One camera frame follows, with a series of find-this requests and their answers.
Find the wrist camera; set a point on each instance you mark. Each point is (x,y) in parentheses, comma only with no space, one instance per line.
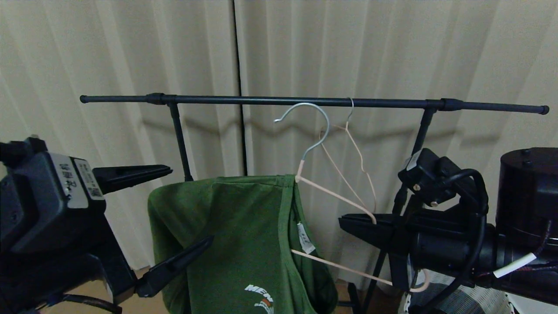
(39,205)
(429,179)

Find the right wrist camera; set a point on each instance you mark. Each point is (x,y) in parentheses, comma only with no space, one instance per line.
(429,179)

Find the black clothes rack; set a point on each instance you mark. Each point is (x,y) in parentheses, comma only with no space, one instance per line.
(261,100)

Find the pink clothes hanger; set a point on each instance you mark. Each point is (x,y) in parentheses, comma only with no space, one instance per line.
(347,126)
(301,168)

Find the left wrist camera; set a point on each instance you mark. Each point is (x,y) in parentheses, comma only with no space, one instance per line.
(39,205)

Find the white laundry basket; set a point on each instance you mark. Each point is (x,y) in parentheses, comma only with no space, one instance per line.
(492,305)

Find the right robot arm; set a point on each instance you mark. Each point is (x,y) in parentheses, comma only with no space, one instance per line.
(527,196)

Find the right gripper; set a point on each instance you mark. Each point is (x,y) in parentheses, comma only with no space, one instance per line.
(444,248)

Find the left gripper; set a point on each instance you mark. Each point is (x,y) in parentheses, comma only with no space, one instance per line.
(87,274)

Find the green printed shirt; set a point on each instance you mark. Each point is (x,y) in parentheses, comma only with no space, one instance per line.
(239,240)

